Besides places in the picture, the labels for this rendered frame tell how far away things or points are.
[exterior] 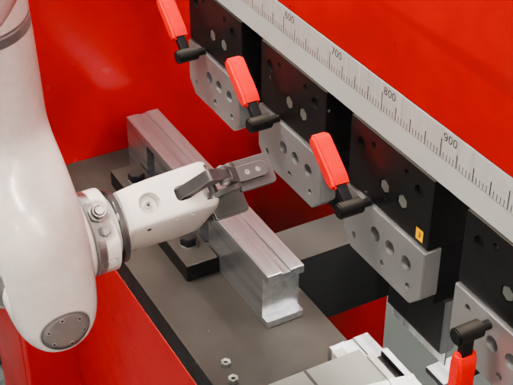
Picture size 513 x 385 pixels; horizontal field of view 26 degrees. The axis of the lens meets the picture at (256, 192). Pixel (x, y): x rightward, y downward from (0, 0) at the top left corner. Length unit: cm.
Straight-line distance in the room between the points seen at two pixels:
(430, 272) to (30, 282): 42
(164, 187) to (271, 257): 53
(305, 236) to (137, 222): 74
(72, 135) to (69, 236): 101
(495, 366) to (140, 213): 37
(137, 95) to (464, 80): 105
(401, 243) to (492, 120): 23
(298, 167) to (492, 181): 37
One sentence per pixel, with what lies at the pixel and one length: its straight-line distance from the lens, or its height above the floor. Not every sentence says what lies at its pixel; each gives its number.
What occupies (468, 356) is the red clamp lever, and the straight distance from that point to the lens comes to 109.
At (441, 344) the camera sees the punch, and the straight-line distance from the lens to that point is 124.
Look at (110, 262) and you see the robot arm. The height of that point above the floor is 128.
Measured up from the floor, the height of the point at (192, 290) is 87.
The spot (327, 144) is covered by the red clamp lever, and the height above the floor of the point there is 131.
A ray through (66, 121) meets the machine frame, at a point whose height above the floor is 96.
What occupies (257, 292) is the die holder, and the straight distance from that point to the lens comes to 160.
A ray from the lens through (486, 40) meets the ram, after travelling 97.
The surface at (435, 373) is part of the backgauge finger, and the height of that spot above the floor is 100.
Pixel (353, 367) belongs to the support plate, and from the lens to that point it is 137.
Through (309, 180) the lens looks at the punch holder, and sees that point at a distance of 131.
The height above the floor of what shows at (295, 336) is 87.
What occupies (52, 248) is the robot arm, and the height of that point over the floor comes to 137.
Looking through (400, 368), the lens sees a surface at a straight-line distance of 138.
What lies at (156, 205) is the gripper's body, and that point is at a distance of 108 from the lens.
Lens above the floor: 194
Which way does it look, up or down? 34 degrees down
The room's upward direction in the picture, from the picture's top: straight up
